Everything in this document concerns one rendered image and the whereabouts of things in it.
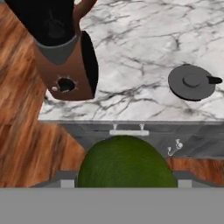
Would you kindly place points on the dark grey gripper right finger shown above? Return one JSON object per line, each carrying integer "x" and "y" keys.
{"x": 186, "y": 178}

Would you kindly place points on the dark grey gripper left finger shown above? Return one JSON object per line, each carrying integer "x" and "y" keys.
{"x": 65, "y": 178}

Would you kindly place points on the dark grey blender lid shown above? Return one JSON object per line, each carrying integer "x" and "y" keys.
{"x": 191, "y": 83}

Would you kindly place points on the grey drawer front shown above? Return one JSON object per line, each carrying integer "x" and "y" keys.
{"x": 140, "y": 130}

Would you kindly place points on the brown blender with black jar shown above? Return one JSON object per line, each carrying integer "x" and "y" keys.
{"x": 62, "y": 55}

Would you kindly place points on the green lime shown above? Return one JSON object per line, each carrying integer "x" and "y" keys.
{"x": 125, "y": 164}

